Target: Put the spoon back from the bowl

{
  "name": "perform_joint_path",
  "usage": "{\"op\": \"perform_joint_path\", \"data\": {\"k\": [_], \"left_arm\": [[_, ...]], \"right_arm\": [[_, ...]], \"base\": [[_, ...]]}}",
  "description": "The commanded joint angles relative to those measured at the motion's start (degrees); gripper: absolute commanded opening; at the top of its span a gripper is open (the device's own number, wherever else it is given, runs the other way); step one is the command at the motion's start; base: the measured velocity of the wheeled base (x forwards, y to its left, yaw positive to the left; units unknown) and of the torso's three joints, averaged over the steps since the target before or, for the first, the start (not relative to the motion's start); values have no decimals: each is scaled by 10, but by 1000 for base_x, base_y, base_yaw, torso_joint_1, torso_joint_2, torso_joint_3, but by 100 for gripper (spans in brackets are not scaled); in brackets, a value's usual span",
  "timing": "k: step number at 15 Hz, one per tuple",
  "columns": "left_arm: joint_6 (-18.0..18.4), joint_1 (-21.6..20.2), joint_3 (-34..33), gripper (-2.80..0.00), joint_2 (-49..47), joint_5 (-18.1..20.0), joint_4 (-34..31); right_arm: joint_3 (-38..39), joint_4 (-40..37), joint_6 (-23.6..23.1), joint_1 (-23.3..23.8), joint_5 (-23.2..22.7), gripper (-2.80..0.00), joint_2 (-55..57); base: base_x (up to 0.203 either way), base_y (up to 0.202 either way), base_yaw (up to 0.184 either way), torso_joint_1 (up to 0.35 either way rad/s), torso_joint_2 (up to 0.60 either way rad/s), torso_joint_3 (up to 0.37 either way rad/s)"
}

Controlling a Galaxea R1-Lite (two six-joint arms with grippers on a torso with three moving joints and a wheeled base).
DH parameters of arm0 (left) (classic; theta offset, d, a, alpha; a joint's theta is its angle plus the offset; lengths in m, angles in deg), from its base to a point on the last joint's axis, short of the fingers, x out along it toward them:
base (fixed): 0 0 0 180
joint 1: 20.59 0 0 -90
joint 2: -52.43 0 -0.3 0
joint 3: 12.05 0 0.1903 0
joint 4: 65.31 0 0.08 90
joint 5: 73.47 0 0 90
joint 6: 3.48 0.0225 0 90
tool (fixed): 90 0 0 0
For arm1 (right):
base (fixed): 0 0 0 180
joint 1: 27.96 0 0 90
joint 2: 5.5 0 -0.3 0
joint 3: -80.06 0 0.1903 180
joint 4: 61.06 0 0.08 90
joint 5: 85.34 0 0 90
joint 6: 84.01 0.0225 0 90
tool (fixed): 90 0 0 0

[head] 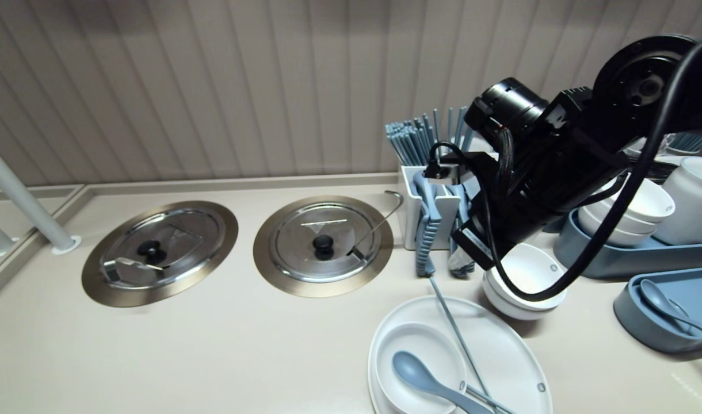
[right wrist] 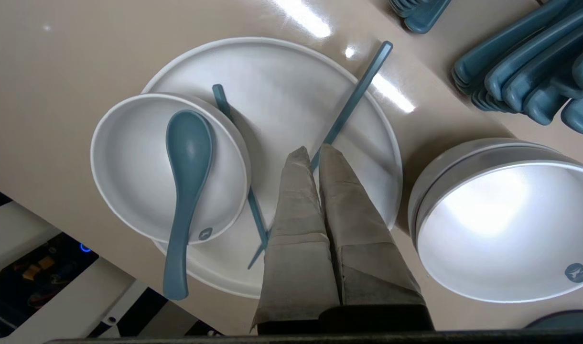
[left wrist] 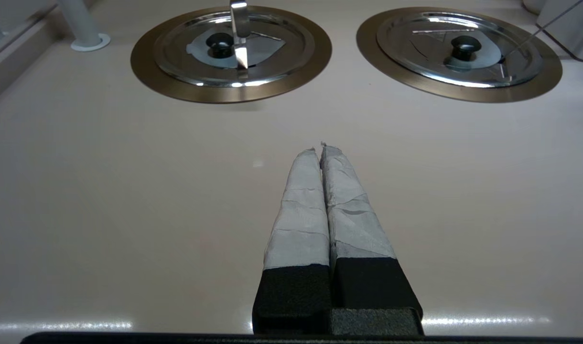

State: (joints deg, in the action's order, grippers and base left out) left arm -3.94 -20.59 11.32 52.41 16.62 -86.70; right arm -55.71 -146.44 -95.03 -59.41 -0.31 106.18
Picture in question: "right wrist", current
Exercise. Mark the small white bowl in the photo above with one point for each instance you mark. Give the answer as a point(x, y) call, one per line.
point(134, 167)

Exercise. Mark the large white plate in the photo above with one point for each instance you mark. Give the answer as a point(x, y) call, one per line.
point(291, 91)

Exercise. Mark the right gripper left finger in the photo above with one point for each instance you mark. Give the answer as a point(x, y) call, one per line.
point(298, 248)

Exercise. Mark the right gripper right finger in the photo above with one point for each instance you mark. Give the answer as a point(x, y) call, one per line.
point(363, 248)

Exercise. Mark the blue chopstick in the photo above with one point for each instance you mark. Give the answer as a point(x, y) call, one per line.
point(356, 95)
point(221, 98)

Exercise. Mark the dark blue round dish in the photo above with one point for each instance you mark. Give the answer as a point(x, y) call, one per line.
point(568, 319)

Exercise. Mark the large white bowl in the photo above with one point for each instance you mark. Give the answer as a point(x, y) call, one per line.
point(502, 224)
point(463, 155)

